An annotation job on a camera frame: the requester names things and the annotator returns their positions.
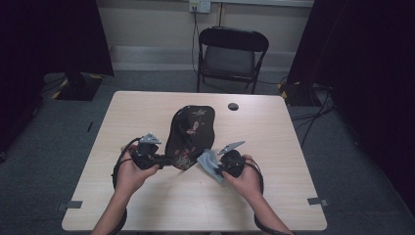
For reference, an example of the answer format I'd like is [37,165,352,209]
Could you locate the black folding chair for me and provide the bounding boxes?
[196,25,270,95]

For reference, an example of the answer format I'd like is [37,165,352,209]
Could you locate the black wall socket cable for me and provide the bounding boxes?
[191,5,201,76]

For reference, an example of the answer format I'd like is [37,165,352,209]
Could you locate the white wall socket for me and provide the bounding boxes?
[188,0,212,15]

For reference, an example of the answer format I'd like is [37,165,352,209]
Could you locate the dark curtain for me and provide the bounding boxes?
[286,0,415,217]
[0,0,115,155]

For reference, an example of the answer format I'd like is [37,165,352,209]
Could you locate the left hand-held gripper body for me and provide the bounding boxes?
[131,131,165,171]

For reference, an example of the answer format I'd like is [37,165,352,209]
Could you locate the hand-held gripper cable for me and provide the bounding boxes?
[244,161,295,235]
[111,136,143,235]

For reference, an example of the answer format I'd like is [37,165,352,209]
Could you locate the person's right hand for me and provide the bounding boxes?
[222,154,262,201]

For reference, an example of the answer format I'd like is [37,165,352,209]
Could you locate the left hand-held gripper cable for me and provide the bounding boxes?
[111,136,143,235]

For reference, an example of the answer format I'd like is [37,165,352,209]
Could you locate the person's left hand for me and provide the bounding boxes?
[115,144,161,198]

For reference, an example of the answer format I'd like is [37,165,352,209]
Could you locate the right hand-held gripper cable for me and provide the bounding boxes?
[244,161,295,235]

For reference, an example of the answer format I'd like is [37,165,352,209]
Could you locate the grey tape strip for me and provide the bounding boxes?
[56,200,84,212]
[306,196,329,208]

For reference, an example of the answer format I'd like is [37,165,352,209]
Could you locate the black stand base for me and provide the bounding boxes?
[278,80,315,108]
[51,71,105,102]

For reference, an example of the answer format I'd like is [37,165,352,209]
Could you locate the black floor cables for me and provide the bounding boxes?
[289,83,338,149]

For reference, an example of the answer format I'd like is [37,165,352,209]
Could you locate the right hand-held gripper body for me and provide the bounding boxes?
[216,140,247,179]

